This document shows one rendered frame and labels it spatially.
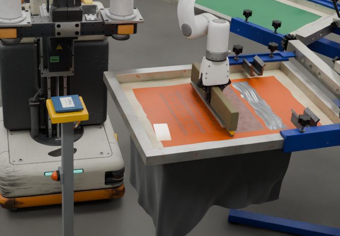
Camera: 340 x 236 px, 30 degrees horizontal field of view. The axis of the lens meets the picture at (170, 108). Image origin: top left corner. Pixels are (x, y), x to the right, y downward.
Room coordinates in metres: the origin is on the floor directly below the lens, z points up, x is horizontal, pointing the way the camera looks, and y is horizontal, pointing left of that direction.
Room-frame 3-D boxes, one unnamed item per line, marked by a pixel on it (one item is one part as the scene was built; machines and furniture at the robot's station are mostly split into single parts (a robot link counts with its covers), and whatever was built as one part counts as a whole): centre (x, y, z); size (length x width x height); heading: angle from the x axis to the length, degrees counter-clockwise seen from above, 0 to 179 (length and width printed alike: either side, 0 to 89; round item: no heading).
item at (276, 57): (2.38, -0.33, 0.97); 0.30 x 0.05 x 0.07; 111
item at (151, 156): (2.04, -0.20, 0.97); 0.79 x 0.58 x 0.04; 111
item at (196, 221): (1.83, -0.22, 0.74); 0.46 x 0.04 x 0.42; 111
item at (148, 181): (1.93, 0.07, 0.74); 0.45 x 0.03 x 0.43; 21
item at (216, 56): (2.03, -0.15, 1.18); 0.09 x 0.07 x 0.03; 111
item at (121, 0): (2.42, 0.23, 1.21); 0.16 x 0.13 x 0.15; 17
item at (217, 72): (2.02, -0.15, 1.12); 0.10 x 0.08 x 0.11; 111
